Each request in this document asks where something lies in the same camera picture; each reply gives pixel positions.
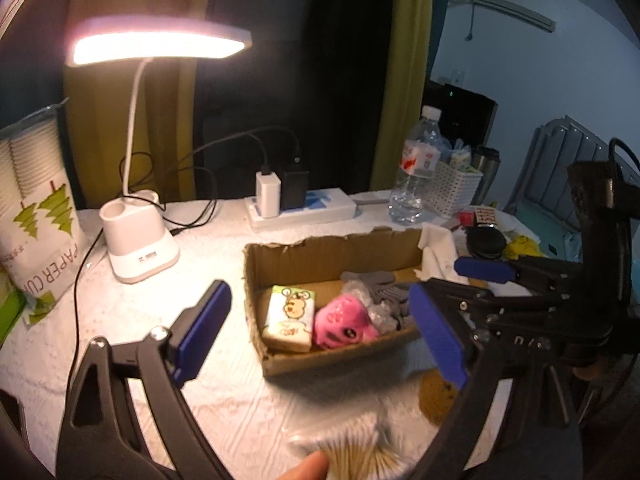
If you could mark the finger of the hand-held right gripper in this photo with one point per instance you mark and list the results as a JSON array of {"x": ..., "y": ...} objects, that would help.
[
  {"x": 485, "y": 269},
  {"x": 505, "y": 310}
]

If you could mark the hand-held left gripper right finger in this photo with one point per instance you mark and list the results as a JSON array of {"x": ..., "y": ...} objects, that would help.
[{"x": 440, "y": 340}]

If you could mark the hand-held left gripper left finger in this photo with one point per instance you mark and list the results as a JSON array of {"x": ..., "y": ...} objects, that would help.
[{"x": 202, "y": 335}]

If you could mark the white towel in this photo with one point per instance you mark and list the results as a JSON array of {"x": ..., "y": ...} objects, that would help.
[{"x": 440, "y": 250}]

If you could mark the clear plastic bag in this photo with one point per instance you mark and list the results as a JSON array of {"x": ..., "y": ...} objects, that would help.
[{"x": 380, "y": 317}]

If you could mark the tissue pack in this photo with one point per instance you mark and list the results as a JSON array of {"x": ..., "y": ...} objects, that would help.
[{"x": 290, "y": 317}]

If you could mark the pink plush toy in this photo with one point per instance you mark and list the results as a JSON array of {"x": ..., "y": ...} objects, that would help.
[{"x": 342, "y": 322}]

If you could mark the cardboard box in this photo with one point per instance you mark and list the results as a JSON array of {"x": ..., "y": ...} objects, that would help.
[{"x": 320, "y": 260}]

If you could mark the cotton swab pack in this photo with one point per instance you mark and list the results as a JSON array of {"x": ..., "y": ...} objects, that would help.
[{"x": 350, "y": 450}]

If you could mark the person's left hand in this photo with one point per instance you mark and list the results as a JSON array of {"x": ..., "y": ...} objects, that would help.
[{"x": 302, "y": 469}]

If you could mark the black round case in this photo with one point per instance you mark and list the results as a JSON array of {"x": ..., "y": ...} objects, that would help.
[{"x": 484, "y": 242}]

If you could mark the yellow box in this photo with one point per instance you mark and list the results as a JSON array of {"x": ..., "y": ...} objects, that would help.
[{"x": 522, "y": 247}]

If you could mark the small red box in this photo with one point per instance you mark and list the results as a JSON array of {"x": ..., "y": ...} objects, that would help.
[{"x": 466, "y": 218}]

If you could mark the checkered small box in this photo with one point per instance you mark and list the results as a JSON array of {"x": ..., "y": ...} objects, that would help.
[{"x": 485, "y": 215}]

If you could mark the brown round pad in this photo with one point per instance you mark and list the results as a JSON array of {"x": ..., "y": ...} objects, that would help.
[{"x": 435, "y": 395}]

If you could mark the teal bed sheet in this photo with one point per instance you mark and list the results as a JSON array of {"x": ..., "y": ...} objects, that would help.
[{"x": 540, "y": 220}]

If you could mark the white woven basket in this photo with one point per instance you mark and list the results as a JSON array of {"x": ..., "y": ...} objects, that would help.
[{"x": 455, "y": 190}]

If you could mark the steel thermos cup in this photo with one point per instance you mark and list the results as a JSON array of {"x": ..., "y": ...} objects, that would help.
[{"x": 485, "y": 170}]

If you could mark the white desk lamp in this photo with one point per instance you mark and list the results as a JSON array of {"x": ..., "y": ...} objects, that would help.
[{"x": 140, "y": 256}]

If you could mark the clear water bottle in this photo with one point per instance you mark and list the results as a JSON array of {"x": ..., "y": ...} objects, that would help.
[{"x": 412, "y": 185}]

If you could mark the blue white packets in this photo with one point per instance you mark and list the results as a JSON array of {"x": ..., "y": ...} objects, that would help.
[{"x": 460, "y": 157}]

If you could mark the white charger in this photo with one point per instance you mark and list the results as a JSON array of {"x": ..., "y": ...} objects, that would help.
[{"x": 267, "y": 195}]

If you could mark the black box appliance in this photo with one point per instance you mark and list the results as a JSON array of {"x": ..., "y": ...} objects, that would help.
[{"x": 470, "y": 115}]

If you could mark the white power strip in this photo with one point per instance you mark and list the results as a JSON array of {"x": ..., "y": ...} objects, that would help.
[{"x": 325, "y": 210}]

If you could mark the black charger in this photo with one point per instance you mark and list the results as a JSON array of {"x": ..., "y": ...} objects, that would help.
[{"x": 294, "y": 190}]

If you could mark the white paper cup pack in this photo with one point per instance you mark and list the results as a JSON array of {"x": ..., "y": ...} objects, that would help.
[{"x": 40, "y": 240}]

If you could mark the green paper cup pack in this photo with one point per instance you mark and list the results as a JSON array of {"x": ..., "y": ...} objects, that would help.
[{"x": 10, "y": 315}]

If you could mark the yellow curtain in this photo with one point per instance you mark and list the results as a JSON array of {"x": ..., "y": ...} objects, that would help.
[
  {"x": 405, "y": 60},
  {"x": 100, "y": 110}
]

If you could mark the white air conditioner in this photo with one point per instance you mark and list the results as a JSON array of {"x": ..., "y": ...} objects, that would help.
[{"x": 510, "y": 10}]

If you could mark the dark glass window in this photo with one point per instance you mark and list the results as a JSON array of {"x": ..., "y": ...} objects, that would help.
[{"x": 325, "y": 60}]

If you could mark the white wall socket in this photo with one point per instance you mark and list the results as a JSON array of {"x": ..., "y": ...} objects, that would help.
[{"x": 457, "y": 76}]

